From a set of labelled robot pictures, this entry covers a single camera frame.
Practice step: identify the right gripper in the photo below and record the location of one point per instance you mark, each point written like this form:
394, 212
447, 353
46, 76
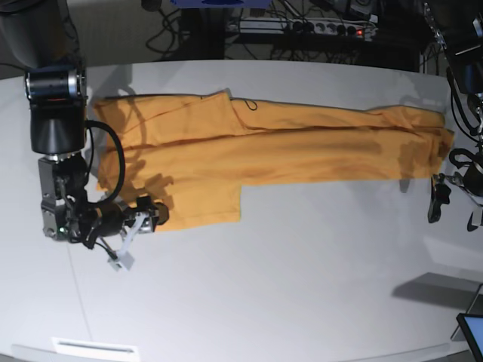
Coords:
112, 219

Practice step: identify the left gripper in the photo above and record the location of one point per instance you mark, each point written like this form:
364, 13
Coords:
440, 195

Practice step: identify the orange T-shirt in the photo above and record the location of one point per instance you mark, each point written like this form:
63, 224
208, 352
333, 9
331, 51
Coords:
195, 153

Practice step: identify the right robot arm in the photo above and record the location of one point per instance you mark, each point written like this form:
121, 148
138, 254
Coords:
42, 36

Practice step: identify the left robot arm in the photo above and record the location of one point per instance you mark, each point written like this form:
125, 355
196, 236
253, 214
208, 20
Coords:
457, 27

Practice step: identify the tablet on stand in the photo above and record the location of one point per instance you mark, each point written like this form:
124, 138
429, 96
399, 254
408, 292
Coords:
469, 325

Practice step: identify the white power strip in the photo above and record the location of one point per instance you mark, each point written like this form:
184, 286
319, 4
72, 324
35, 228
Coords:
313, 26

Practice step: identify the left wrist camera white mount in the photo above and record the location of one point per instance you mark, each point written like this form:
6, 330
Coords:
457, 181

